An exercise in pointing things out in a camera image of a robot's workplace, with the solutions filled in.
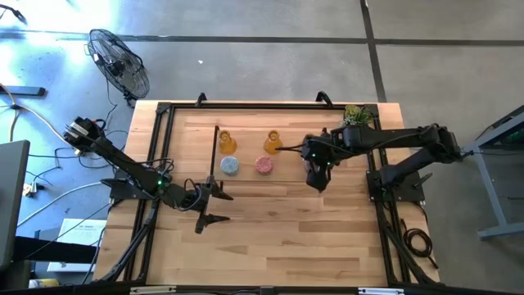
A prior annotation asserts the black wire shelf rack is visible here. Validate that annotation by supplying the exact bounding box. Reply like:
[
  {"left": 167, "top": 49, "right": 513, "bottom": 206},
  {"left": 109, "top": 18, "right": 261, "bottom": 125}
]
[{"left": 209, "top": 122, "right": 332, "bottom": 193}]

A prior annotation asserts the grey flat panel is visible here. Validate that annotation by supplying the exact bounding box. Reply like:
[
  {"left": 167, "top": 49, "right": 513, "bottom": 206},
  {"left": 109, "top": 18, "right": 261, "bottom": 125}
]
[{"left": 0, "top": 139, "right": 31, "bottom": 271}]

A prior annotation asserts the grey metal stand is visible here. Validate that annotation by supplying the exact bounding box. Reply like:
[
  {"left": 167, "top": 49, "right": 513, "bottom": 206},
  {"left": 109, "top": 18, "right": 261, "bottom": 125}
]
[{"left": 451, "top": 104, "right": 524, "bottom": 241}]

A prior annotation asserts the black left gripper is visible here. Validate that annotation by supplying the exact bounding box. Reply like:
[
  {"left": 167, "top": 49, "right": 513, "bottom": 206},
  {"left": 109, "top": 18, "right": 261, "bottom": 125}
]
[{"left": 186, "top": 175, "right": 234, "bottom": 234}]

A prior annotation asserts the small yellow object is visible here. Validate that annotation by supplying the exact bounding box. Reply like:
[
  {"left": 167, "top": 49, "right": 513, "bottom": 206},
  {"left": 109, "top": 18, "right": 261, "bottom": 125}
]
[{"left": 28, "top": 278, "right": 61, "bottom": 289}]

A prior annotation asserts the white paper sheet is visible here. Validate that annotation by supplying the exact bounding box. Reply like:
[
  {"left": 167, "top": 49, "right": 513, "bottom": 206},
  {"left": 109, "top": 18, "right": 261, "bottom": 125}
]
[{"left": 47, "top": 218, "right": 108, "bottom": 273}]

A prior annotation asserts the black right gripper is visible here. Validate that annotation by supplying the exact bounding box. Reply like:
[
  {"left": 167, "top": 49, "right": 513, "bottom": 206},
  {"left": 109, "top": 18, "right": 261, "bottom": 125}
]
[{"left": 301, "top": 134, "right": 341, "bottom": 193}]

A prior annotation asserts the black metal rig frame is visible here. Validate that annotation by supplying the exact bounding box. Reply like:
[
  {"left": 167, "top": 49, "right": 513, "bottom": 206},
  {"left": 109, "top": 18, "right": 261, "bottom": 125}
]
[{"left": 93, "top": 90, "right": 441, "bottom": 295}]

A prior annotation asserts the black desk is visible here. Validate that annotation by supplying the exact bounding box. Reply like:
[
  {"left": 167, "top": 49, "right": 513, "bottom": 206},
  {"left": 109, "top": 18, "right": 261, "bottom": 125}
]
[{"left": 11, "top": 236, "right": 97, "bottom": 264}]

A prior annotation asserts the beige extension cord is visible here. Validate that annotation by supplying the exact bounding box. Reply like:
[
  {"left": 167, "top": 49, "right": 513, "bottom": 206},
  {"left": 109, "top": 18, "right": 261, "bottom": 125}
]
[{"left": 0, "top": 84, "right": 79, "bottom": 147}]

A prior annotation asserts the pink patterned round tin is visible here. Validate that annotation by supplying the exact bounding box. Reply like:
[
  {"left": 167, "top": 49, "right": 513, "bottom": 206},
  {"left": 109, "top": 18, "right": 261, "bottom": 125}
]
[{"left": 255, "top": 155, "right": 275, "bottom": 175}]

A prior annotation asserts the black floor bar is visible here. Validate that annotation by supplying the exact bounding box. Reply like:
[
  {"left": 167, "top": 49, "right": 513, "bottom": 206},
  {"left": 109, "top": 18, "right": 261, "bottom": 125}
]
[{"left": 0, "top": 85, "right": 47, "bottom": 98}]

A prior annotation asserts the amber glass candle holder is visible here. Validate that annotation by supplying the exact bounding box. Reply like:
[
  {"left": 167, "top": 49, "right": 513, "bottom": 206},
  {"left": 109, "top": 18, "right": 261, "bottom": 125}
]
[
  {"left": 263, "top": 129, "right": 283, "bottom": 156},
  {"left": 218, "top": 129, "right": 238, "bottom": 156}
]

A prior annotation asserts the green artificial plant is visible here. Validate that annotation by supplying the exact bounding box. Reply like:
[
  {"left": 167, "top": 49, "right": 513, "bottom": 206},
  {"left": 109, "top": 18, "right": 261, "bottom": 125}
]
[{"left": 342, "top": 104, "right": 376, "bottom": 127}]

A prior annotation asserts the grey patterned round tin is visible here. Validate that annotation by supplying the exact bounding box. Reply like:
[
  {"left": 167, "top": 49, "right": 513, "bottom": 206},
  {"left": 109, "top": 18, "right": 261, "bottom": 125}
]
[{"left": 219, "top": 156, "right": 241, "bottom": 176}]

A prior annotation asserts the black floor fan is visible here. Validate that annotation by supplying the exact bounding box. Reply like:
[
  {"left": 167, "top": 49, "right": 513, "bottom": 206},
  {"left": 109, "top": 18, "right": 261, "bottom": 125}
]
[{"left": 85, "top": 27, "right": 151, "bottom": 108}]

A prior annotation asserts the white floor cable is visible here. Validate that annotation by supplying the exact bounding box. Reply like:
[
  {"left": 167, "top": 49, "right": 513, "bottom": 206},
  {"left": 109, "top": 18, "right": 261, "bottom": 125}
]
[{"left": 16, "top": 182, "right": 103, "bottom": 228}]

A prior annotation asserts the coiled black cable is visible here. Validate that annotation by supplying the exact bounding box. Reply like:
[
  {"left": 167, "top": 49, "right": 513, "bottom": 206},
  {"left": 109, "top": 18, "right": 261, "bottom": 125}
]
[{"left": 399, "top": 216, "right": 440, "bottom": 270}]

